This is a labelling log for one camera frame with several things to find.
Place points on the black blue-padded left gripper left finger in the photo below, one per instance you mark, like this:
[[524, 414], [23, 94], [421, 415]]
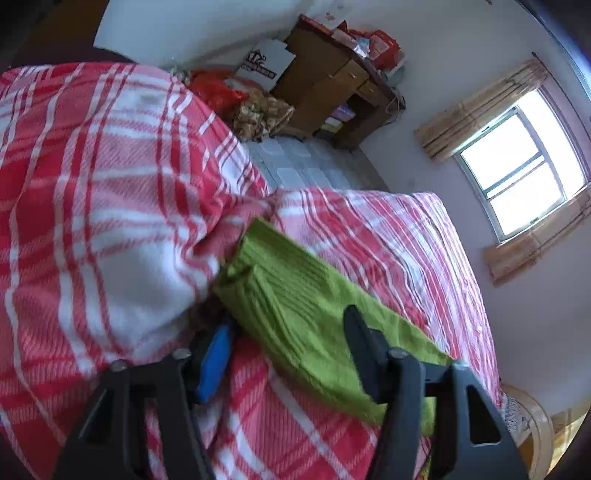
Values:
[[110, 440]]

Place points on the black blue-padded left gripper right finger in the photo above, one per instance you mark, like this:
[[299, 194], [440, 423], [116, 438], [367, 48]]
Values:
[[470, 440]]

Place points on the green knitted sweater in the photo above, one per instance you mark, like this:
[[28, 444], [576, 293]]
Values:
[[292, 304]]

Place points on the grey patterned pillow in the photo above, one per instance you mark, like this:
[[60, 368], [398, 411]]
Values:
[[516, 418]]

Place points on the cream wooden headboard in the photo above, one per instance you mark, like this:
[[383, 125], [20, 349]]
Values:
[[550, 436]]

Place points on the beige right curtain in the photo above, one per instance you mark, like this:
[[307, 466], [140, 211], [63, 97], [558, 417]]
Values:
[[512, 257]]

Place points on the beige curtain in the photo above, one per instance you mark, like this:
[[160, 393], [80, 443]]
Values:
[[445, 133], [512, 257]]

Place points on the red white plaid bedsheet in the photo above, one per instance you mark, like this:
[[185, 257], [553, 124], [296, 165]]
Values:
[[123, 196]]

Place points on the beige left curtain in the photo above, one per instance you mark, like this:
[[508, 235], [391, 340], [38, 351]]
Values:
[[445, 133]]

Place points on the floral patterned cloth bundle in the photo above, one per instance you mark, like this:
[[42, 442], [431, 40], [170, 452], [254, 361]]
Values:
[[259, 116]]

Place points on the red plastic bag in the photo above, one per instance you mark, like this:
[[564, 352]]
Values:
[[210, 87]]

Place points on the brown wooden desk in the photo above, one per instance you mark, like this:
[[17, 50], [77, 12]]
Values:
[[334, 91]]

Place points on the red items on desk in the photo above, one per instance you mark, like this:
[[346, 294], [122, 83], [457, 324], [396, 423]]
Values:
[[376, 46]]

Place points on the white paper bag black print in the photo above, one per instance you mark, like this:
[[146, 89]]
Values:
[[265, 63]]

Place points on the window with white frame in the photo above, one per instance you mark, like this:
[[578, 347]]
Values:
[[526, 163]]

